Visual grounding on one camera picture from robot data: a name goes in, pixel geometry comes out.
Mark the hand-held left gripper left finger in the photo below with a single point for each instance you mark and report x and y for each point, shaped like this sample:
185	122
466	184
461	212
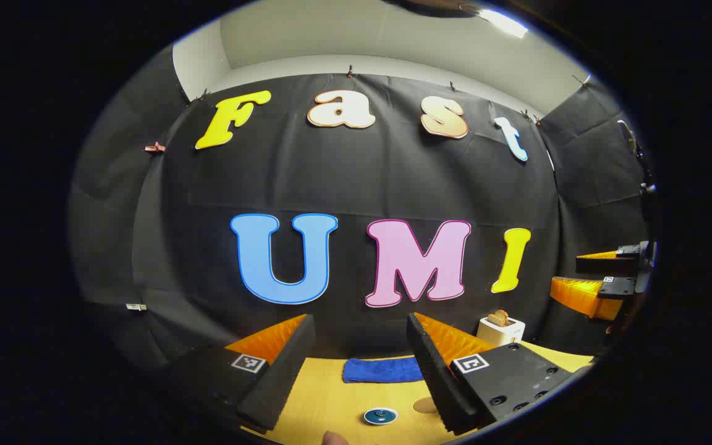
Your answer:
285	364

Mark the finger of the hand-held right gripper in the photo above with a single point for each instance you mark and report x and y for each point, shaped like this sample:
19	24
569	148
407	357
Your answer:
581	293
606	266

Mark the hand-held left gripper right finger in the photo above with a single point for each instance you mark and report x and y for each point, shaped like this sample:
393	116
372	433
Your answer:
436	371

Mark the round brown coaster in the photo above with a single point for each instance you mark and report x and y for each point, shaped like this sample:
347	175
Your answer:
424	405

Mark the teal teacup lid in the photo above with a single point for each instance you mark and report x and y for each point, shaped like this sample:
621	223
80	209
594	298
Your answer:
381	415

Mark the blue folded towel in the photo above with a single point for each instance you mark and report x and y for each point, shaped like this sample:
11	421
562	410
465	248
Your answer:
381	369

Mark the white toaster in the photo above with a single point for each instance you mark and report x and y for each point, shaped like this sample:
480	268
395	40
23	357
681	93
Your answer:
499	335

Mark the toasted bread slice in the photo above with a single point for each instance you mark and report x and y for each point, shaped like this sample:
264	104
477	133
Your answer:
504	316
494	321

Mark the small white clip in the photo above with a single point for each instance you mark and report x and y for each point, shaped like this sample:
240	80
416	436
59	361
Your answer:
136	306

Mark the black backdrop cloth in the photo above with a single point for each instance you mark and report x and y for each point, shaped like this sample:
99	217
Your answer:
362	179

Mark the small red clip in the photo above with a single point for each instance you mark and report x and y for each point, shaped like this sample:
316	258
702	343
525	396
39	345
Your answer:
154	148

